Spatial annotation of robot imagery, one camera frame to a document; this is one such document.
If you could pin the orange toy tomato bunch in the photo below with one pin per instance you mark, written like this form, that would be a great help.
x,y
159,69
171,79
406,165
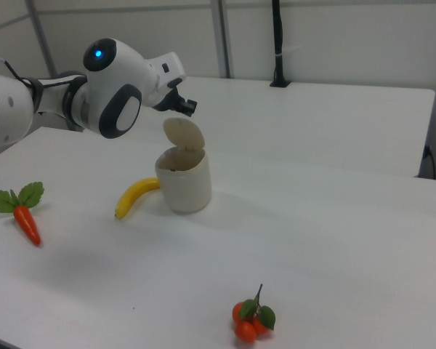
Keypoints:
x,y
245,329

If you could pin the black camera pole with base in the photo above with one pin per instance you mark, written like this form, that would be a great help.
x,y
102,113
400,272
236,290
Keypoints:
x,y
278,43

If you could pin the orange toy carrot green leaves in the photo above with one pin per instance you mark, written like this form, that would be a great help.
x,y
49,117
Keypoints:
x,y
27,221

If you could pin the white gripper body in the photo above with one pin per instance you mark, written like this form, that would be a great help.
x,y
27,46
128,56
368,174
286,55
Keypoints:
x,y
167,71

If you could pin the yellow toy banana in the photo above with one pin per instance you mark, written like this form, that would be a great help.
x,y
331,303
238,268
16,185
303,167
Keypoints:
x,y
132,194

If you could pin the beige round bin lid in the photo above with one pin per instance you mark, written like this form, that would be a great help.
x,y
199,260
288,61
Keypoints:
x,y
183,132

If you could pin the white side table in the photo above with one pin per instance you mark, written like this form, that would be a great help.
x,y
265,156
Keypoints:
x,y
312,120

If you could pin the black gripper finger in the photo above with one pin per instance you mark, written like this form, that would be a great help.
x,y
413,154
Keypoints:
x,y
173,100
189,107

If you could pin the beige garbage bin body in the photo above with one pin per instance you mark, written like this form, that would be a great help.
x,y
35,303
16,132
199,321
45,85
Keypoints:
x,y
185,189

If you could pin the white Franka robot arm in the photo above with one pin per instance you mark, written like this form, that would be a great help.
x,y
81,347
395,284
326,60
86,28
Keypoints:
x,y
109,91

